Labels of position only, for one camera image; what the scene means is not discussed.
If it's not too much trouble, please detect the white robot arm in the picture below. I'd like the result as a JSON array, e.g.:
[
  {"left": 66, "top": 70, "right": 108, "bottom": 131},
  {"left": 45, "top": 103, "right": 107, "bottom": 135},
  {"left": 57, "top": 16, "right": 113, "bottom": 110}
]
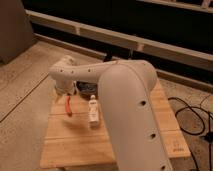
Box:
[{"left": 50, "top": 60, "right": 173, "bottom": 171}]

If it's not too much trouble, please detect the dark blue bowl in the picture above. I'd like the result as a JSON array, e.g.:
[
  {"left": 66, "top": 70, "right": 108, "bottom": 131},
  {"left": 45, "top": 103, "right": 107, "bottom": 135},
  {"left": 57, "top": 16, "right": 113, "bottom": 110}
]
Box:
[{"left": 76, "top": 81, "right": 97, "bottom": 97}]

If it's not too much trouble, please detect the small white bottle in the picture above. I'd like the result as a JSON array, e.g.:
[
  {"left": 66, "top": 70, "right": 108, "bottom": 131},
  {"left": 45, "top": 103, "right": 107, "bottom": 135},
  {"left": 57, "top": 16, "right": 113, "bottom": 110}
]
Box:
[{"left": 89, "top": 95, "right": 98, "bottom": 114}]

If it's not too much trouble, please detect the beige cabinet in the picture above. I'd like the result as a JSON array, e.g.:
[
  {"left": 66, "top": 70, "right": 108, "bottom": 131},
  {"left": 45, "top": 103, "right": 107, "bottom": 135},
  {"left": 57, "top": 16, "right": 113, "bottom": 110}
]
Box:
[{"left": 0, "top": 0, "right": 36, "bottom": 64}]

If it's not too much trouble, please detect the black bracket on rail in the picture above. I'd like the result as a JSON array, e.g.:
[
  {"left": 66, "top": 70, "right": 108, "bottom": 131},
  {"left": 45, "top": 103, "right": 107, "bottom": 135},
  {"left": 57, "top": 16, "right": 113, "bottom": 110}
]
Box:
[{"left": 103, "top": 52, "right": 113, "bottom": 62}]

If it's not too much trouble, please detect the white wooden rail frame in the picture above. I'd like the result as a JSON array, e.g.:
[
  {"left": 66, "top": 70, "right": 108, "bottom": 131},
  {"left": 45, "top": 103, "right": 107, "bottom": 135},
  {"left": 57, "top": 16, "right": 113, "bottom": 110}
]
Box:
[{"left": 26, "top": 10, "right": 213, "bottom": 91}]

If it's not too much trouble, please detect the black floor cable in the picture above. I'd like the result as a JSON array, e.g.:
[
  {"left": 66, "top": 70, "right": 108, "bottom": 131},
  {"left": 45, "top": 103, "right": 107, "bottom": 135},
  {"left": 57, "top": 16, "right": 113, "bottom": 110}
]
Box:
[{"left": 167, "top": 94, "right": 213, "bottom": 171}]

